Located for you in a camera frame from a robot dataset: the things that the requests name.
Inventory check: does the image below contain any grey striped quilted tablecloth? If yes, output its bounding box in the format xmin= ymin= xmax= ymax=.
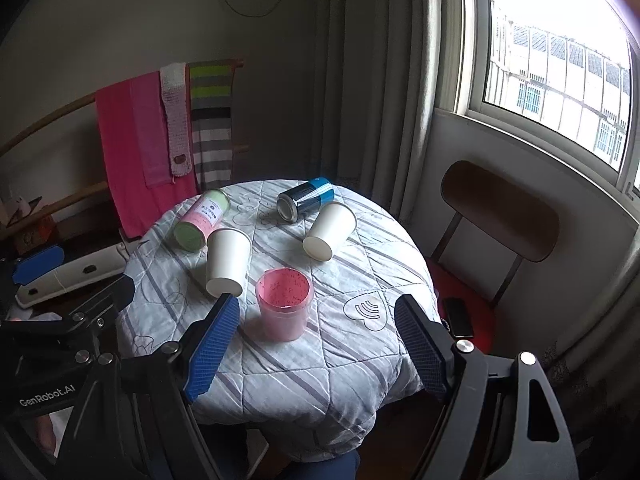
xmin=116 ymin=180 xmax=443 ymax=463

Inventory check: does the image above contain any striped grey and green cloth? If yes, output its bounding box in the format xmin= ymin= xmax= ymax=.
xmin=187 ymin=59 xmax=236 ymax=193

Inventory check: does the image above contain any cardboard box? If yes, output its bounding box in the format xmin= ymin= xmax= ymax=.
xmin=0 ymin=195 xmax=56 ymax=256

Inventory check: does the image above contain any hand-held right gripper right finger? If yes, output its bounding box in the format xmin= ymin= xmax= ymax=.
xmin=394 ymin=293 xmax=583 ymax=480

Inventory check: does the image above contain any white framed window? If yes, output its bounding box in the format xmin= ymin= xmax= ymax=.
xmin=435 ymin=0 xmax=640 ymax=206

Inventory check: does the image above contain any brown wooden chair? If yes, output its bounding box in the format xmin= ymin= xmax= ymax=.
xmin=425 ymin=160 xmax=561 ymax=356

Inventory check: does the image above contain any red seat cushion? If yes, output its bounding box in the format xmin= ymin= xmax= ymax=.
xmin=427 ymin=260 xmax=501 ymax=353

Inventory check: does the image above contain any black phone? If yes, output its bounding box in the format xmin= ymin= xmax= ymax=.
xmin=442 ymin=297 xmax=475 ymax=339

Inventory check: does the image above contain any building outside window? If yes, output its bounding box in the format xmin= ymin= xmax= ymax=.
xmin=487 ymin=0 xmax=632 ymax=163

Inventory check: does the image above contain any dark blue metal cup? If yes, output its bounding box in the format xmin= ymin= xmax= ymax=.
xmin=276 ymin=177 xmax=334 ymax=223

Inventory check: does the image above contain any pink plastic cup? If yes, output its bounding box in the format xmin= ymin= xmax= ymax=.
xmin=255 ymin=268 xmax=314 ymax=343

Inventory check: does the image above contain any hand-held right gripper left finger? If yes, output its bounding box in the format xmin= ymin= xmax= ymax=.
xmin=62 ymin=293 xmax=241 ymax=480

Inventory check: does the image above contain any wooden towel rack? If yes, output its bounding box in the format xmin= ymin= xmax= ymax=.
xmin=0 ymin=59 xmax=251 ymax=241

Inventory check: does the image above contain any bright pink towel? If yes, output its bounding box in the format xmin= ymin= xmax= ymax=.
xmin=95 ymin=74 xmax=198 ymax=238

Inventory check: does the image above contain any white paper cup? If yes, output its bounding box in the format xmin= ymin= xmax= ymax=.
xmin=206 ymin=228 xmax=252 ymax=299
xmin=302 ymin=202 xmax=358 ymax=262

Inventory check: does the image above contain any person's left hand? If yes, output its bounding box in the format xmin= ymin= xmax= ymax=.
xmin=34 ymin=407 xmax=61 ymax=456

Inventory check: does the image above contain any light pink towel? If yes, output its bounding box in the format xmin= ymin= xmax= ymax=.
xmin=131 ymin=72 xmax=173 ymax=188

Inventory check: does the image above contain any pink and green cup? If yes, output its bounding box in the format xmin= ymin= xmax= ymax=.
xmin=173 ymin=189 xmax=231 ymax=252

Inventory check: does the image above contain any grey curtain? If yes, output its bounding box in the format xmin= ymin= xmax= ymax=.
xmin=315 ymin=0 xmax=463 ymax=221

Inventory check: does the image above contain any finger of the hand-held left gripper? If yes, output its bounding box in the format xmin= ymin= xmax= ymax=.
xmin=0 ymin=276 xmax=137 ymax=341
xmin=0 ymin=243 xmax=66 ymax=311

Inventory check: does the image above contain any person's blue trouser leg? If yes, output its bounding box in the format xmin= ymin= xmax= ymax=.
xmin=272 ymin=447 xmax=361 ymax=480

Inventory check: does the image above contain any white and pink crochet cloth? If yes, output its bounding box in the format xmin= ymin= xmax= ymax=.
xmin=159 ymin=61 xmax=193 ymax=177

